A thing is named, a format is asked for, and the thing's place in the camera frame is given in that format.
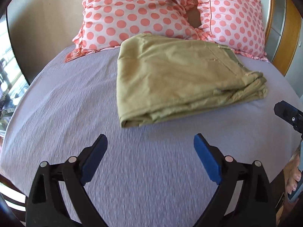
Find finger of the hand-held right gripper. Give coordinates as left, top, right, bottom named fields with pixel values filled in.
left=274, top=100, right=303, bottom=133

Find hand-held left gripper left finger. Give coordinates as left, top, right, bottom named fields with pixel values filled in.
left=26, top=134, right=108, bottom=227

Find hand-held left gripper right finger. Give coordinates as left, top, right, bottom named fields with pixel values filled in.
left=194, top=134, right=277, bottom=227

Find khaki pants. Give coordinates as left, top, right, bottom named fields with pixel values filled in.
left=116, top=33, right=269, bottom=128

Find person's right hand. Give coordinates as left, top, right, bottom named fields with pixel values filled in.
left=285, top=155, right=302, bottom=195

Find purple bed sheet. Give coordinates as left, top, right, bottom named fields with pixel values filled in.
left=0, top=37, right=301, bottom=227

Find wooden headboard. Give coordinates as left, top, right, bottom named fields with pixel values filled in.
left=239, top=0, right=302, bottom=76

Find small pink polka dot pillow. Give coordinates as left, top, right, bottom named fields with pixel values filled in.
left=189, top=0, right=269, bottom=62

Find glass window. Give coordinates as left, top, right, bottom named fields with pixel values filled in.
left=0, top=16, right=30, bottom=135

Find large pink polka dot pillow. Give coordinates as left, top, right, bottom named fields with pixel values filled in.
left=66, top=0, right=202, bottom=63

